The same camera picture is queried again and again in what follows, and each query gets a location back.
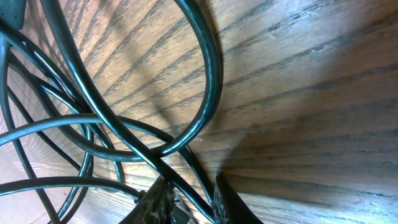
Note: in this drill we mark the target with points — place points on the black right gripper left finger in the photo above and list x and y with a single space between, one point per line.
156 206

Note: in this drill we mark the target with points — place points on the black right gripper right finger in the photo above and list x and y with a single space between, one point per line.
228 207

